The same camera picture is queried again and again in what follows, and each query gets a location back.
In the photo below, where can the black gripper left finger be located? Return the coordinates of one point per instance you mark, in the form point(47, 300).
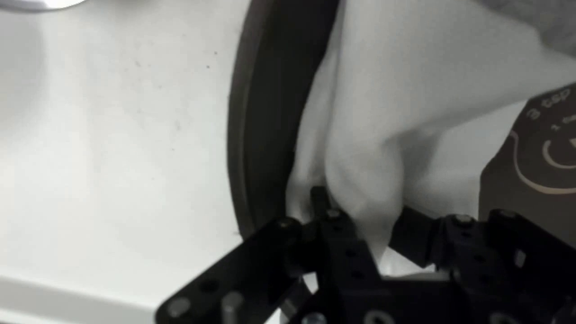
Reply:
point(300, 271)

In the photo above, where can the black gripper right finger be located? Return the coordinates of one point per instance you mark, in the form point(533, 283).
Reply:
point(498, 271)

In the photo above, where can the white towel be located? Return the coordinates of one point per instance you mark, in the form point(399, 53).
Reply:
point(410, 102)

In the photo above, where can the black frying pan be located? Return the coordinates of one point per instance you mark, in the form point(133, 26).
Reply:
point(281, 49)

